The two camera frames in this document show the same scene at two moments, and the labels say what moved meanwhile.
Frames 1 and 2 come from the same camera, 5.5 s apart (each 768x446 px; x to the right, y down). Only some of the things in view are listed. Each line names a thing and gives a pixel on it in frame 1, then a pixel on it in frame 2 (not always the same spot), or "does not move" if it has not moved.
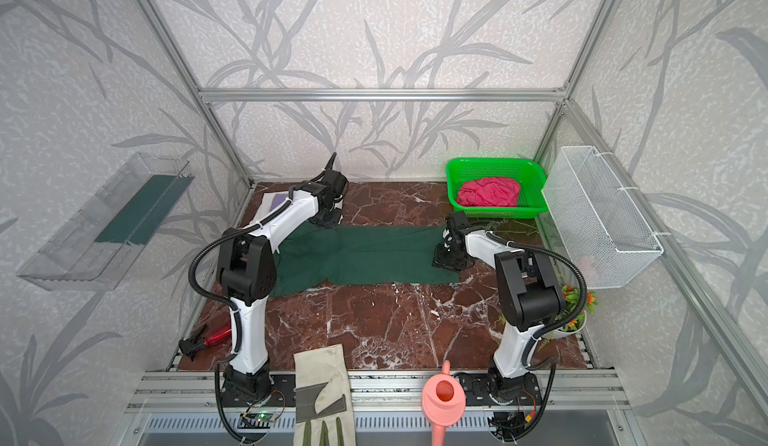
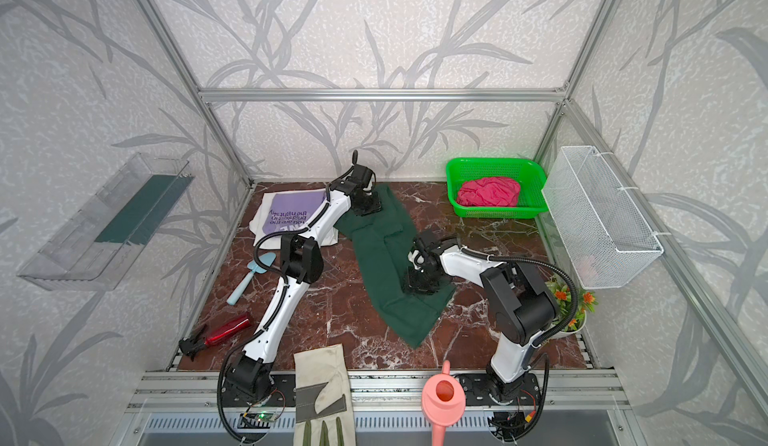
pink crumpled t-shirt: x=494 y=191 does not move
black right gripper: x=449 y=253 → x=420 y=275
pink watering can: x=443 y=401 does not move
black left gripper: x=330 y=178 → x=367 y=203
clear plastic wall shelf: x=92 y=249 does not move
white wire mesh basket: x=607 y=239 does not move
